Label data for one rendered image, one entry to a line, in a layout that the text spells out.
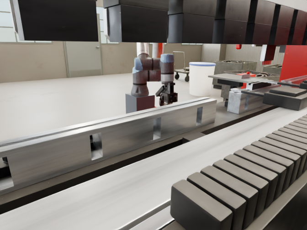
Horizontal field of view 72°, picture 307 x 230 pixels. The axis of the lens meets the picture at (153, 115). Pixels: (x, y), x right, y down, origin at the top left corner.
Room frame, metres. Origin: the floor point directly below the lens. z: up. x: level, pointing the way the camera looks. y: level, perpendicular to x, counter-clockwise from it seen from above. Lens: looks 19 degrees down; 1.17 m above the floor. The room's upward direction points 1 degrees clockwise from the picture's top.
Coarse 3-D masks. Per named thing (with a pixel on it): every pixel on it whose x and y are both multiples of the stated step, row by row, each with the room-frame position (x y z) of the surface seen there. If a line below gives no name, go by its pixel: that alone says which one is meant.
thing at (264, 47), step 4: (264, 48) 1.05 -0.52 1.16; (268, 48) 1.06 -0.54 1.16; (272, 48) 1.08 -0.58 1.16; (264, 52) 1.05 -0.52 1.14; (268, 52) 1.06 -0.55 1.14; (272, 52) 1.09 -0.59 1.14; (264, 56) 1.05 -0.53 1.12; (268, 56) 1.07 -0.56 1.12; (272, 56) 1.09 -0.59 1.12; (260, 60) 1.06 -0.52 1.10; (264, 60) 1.04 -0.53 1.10; (268, 60) 1.07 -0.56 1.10; (264, 64) 1.07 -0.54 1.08; (268, 64) 1.10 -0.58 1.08
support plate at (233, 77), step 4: (208, 76) 1.24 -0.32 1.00; (212, 76) 1.22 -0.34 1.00; (216, 76) 1.21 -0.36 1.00; (220, 76) 1.22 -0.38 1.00; (224, 76) 1.22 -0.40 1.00; (228, 76) 1.22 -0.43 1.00; (232, 76) 1.22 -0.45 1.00; (236, 76) 1.22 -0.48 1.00; (240, 76) 1.23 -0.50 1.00; (232, 80) 1.12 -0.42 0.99; (236, 80) 1.10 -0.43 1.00; (240, 80) 1.08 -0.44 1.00; (244, 80) 1.08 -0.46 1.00; (248, 80) 1.08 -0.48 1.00
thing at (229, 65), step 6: (228, 60) 5.89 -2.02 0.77; (234, 60) 6.49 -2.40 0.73; (240, 60) 6.16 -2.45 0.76; (216, 66) 5.83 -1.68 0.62; (222, 66) 5.70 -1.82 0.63; (228, 66) 5.59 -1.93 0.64; (234, 66) 5.48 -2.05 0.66; (240, 66) 5.37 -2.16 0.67; (246, 66) 5.52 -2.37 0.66; (252, 66) 5.81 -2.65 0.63; (216, 72) 5.82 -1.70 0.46; (222, 72) 5.69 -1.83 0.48; (216, 78) 5.80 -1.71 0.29; (216, 84) 5.79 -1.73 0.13
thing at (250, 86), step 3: (249, 84) 1.01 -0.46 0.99; (252, 84) 0.99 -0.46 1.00; (255, 84) 1.00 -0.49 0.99; (258, 84) 1.02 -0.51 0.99; (261, 84) 1.04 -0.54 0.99; (264, 84) 1.06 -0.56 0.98; (267, 84) 1.08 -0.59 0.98; (270, 84) 1.11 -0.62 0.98; (246, 87) 1.01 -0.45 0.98; (249, 87) 1.00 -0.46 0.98; (252, 87) 0.99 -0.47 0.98; (255, 87) 1.01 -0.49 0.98; (258, 87) 1.02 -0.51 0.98; (261, 87) 1.05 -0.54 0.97
